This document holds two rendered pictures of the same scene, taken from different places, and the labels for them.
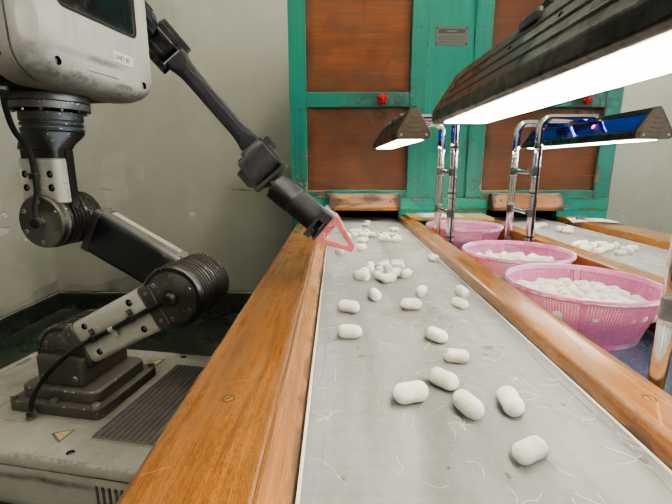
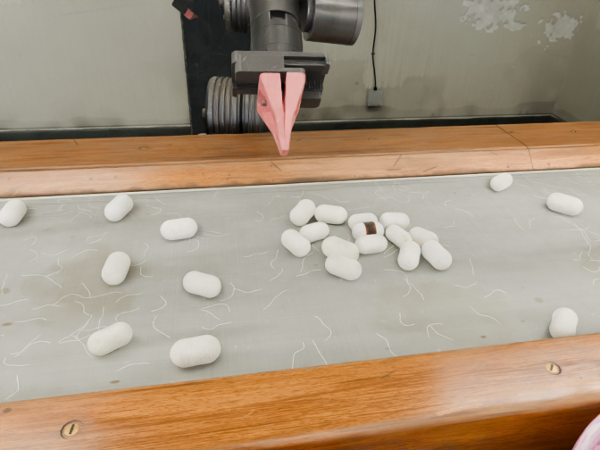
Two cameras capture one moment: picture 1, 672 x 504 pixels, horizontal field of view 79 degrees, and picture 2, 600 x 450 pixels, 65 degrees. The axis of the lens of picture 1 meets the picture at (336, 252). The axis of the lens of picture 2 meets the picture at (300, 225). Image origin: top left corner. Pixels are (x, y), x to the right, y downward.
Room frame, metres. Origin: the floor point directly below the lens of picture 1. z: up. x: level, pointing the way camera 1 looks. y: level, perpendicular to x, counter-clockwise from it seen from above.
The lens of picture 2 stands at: (0.76, -0.48, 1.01)
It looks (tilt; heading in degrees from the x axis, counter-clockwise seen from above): 32 degrees down; 79
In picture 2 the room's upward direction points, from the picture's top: 2 degrees clockwise
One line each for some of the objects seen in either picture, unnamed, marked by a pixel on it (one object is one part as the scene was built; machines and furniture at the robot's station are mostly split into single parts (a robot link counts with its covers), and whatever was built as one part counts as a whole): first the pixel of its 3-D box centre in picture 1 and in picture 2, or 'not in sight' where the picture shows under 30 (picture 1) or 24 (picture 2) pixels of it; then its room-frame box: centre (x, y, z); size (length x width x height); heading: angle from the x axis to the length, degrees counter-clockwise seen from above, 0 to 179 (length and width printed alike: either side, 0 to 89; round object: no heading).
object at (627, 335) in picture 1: (577, 303); not in sight; (0.74, -0.46, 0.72); 0.27 x 0.27 x 0.10
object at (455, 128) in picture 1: (419, 191); not in sight; (1.29, -0.26, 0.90); 0.20 x 0.19 x 0.45; 0
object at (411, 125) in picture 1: (395, 132); not in sight; (1.29, -0.18, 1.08); 0.62 x 0.08 x 0.07; 0
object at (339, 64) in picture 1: (440, 91); not in sight; (2.03, -0.49, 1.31); 1.36 x 0.55 x 0.95; 90
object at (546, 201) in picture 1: (525, 202); not in sight; (1.73, -0.80, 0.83); 0.30 x 0.06 x 0.07; 90
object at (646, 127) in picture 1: (579, 132); not in sight; (1.29, -0.74, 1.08); 0.62 x 0.08 x 0.07; 0
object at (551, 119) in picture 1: (547, 191); not in sight; (1.29, -0.66, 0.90); 0.20 x 0.19 x 0.45; 0
